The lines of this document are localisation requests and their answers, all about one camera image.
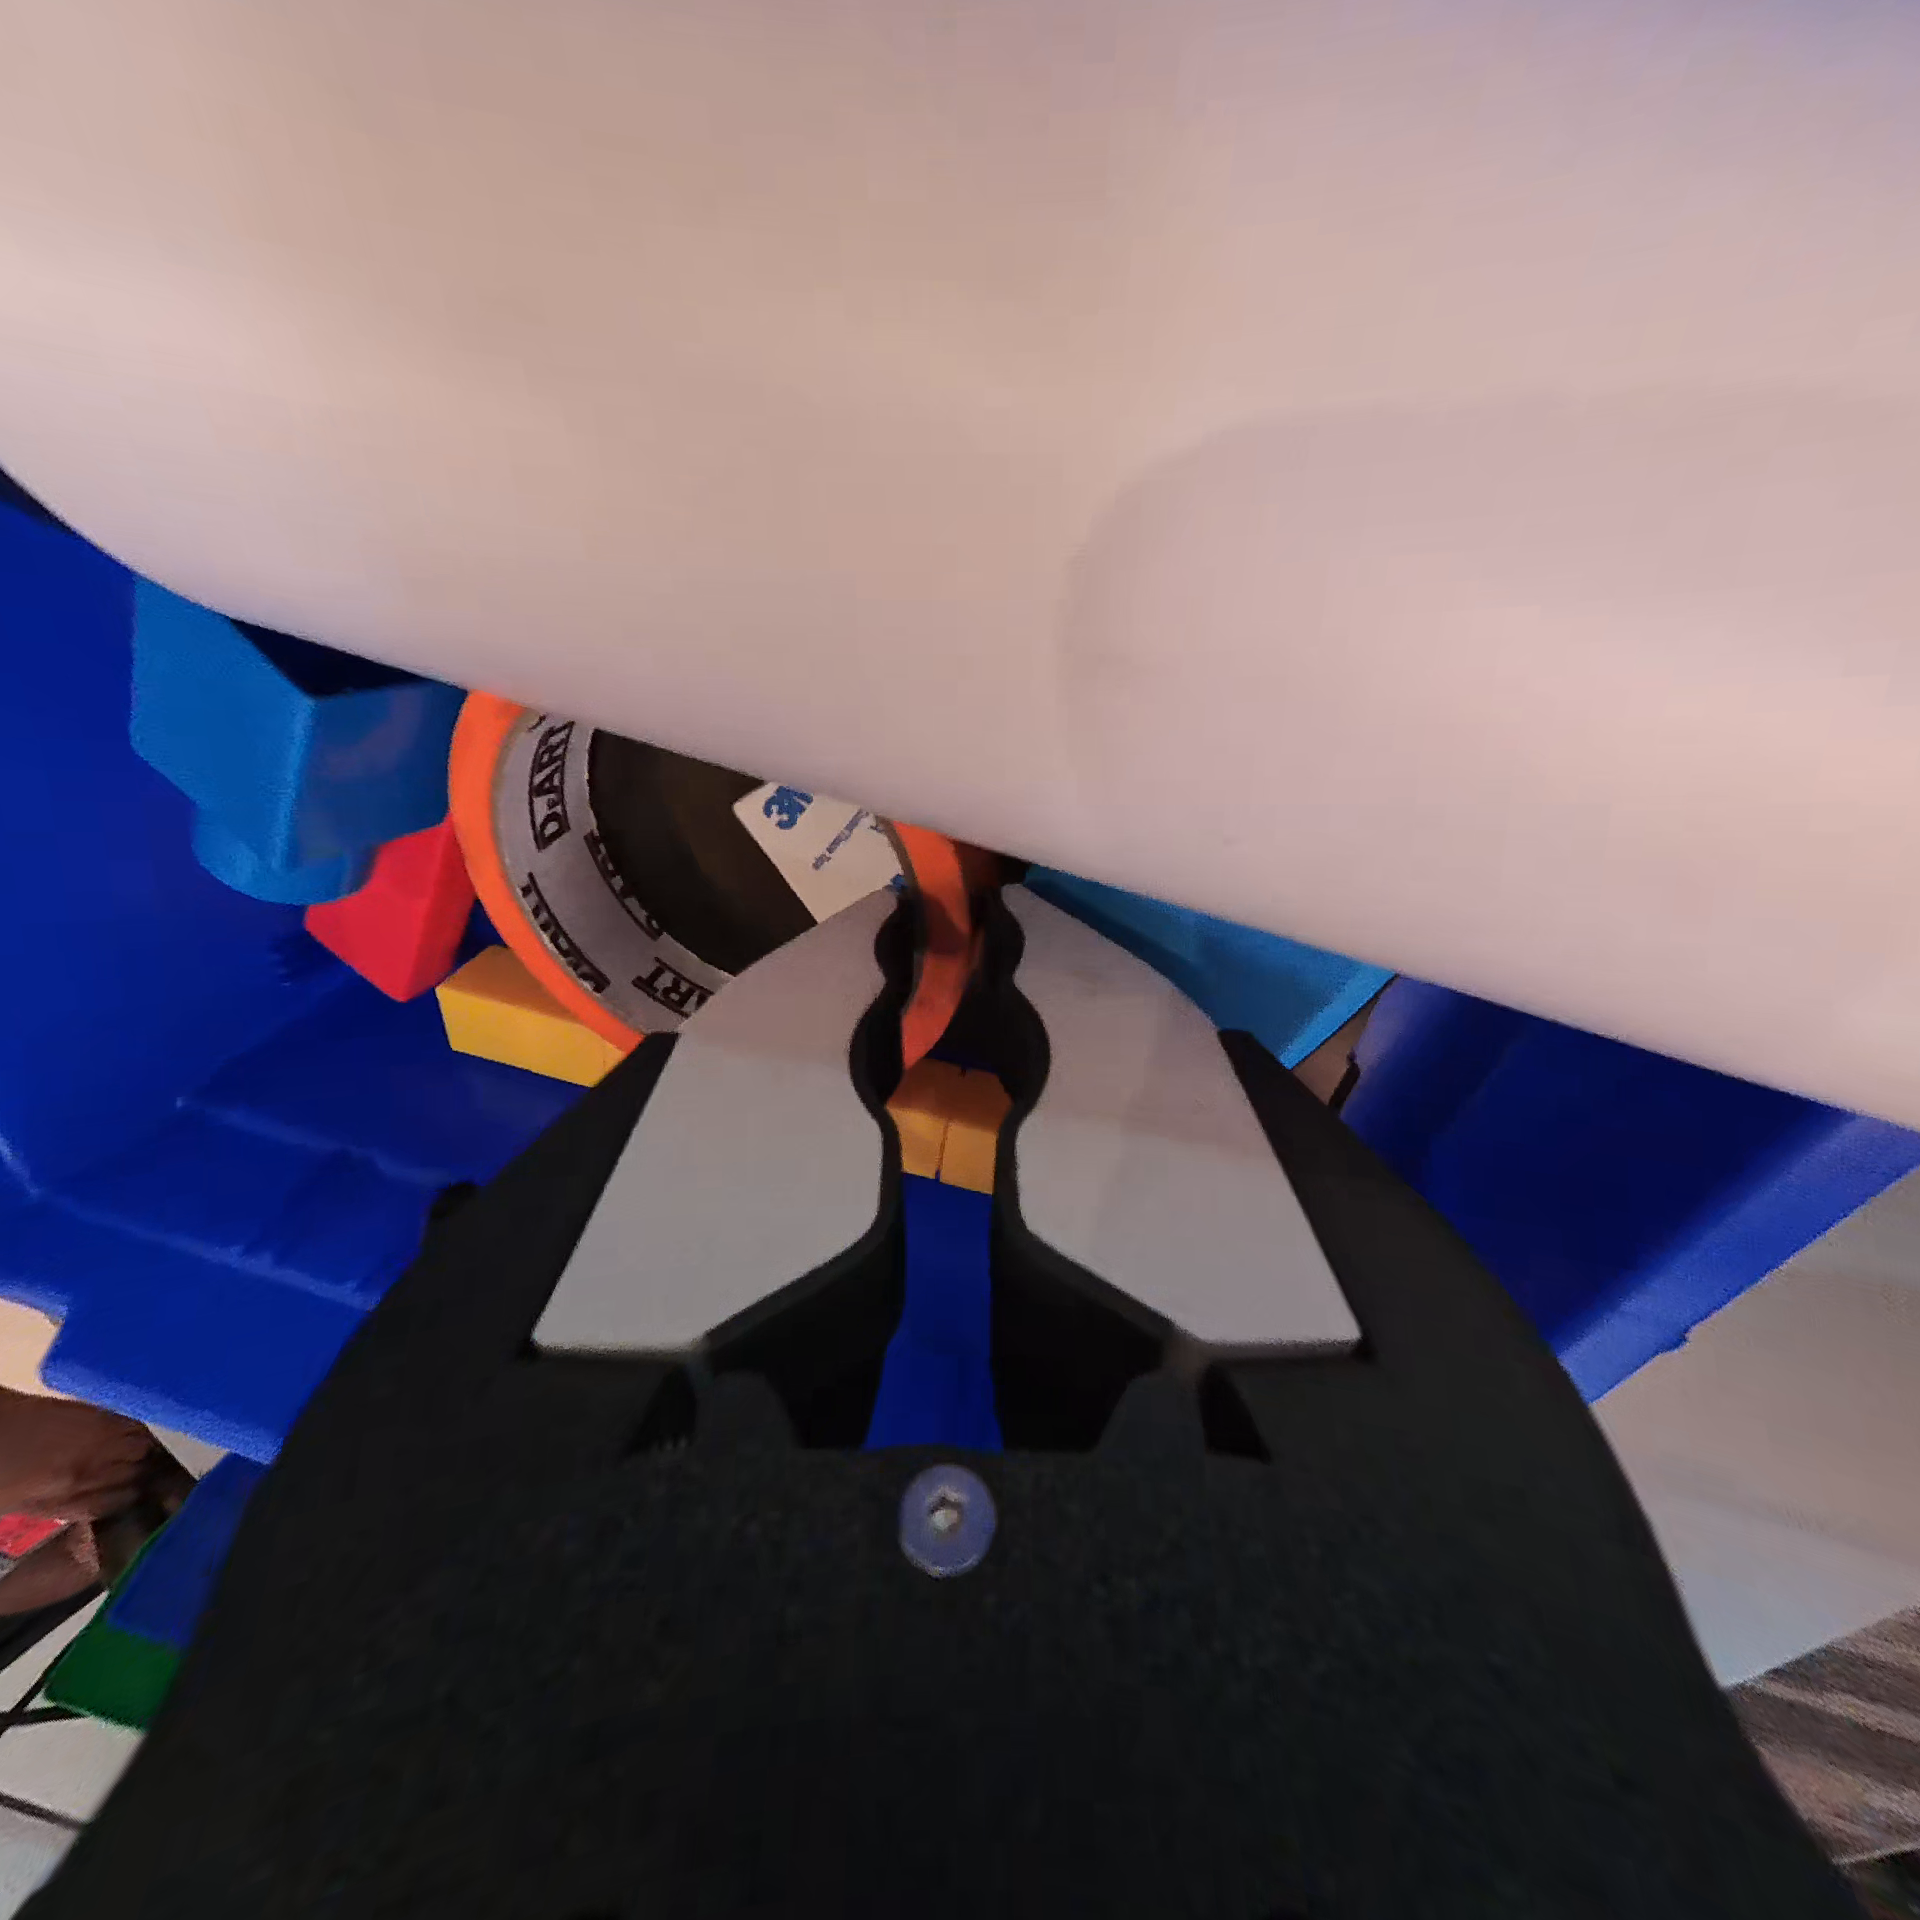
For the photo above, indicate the blue plastic toy piece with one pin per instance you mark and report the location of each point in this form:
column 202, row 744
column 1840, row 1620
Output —
column 270, row 751

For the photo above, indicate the red block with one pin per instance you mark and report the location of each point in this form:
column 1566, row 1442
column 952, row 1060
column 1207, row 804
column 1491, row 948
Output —
column 399, row 915

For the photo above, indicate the blue plastic bin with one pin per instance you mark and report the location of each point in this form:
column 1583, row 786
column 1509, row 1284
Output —
column 189, row 1561
column 225, row 1200

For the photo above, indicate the green plastic bin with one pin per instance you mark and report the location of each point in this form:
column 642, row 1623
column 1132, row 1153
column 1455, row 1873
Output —
column 112, row 1681

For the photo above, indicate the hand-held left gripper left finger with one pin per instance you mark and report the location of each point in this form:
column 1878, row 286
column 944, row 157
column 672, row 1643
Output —
column 721, row 1171

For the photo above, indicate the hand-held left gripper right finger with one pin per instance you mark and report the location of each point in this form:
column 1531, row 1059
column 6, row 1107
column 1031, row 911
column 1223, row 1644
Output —
column 1171, row 1171

